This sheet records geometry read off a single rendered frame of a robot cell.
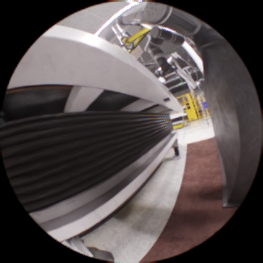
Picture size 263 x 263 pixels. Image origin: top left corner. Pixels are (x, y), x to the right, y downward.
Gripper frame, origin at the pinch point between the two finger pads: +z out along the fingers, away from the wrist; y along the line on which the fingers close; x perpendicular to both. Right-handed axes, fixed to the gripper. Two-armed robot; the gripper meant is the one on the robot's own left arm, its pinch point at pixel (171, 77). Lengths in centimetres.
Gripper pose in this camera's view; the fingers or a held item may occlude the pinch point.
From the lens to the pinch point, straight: 63.9
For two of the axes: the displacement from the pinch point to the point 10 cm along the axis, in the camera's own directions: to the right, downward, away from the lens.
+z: 2.8, 9.6, -0.2
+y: 6.4, -2.0, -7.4
